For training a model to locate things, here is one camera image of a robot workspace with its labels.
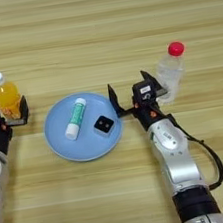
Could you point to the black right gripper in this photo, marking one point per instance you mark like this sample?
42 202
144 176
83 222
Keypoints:
149 113

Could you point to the orange juice bottle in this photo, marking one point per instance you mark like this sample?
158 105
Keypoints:
6 97

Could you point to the clear bottle red cap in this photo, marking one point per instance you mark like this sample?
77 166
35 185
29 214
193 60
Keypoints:
170 72

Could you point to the small black white cube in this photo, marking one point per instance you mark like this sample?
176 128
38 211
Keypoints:
104 125

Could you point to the white green glue stick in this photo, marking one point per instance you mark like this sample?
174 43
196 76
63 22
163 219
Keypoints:
76 119

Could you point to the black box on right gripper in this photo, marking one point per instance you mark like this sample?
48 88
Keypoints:
145 91

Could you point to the blue round plate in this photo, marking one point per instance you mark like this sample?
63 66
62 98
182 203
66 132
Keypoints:
88 147

